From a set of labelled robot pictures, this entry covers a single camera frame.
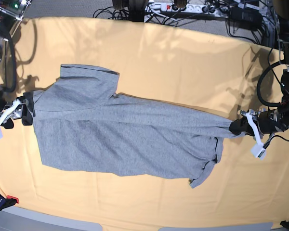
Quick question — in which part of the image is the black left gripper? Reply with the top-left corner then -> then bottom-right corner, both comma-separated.
229,109 -> 283,136

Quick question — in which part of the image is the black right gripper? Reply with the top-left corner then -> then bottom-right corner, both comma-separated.
2,91 -> 35,129

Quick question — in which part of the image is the grey t-shirt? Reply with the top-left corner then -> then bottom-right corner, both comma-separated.
33,64 -> 234,187

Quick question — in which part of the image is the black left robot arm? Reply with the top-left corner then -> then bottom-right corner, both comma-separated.
251,0 -> 289,135

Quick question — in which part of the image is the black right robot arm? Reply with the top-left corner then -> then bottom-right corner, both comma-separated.
0,0 -> 34,129

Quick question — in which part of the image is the yellow table cloth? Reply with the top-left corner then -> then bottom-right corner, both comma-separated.
0,17 -> 289,231

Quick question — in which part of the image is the black power adapter box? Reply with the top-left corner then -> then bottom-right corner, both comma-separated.
229,7 -> 262,25

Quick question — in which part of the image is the white power strip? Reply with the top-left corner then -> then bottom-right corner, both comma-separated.
145,2 -> 228,17

